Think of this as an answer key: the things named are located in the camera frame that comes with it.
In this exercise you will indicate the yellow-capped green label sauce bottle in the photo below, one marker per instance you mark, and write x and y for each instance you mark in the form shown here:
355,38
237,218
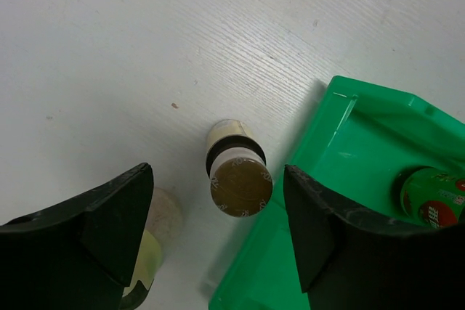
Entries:
430,196

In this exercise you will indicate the yellow-capped white powder shaker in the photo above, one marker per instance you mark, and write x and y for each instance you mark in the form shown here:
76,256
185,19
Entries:
162,227

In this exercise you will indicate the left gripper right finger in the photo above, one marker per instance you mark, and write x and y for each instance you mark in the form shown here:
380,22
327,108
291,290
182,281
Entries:
351,257

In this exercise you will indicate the small brown-capped oil bottle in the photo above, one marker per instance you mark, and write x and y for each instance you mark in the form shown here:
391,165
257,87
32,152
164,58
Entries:
236,165

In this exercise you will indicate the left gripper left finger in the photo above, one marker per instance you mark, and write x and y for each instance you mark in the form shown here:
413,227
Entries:
80,253

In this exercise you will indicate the green four-compartment plastic tray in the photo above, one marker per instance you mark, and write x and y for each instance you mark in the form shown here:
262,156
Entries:
361,138

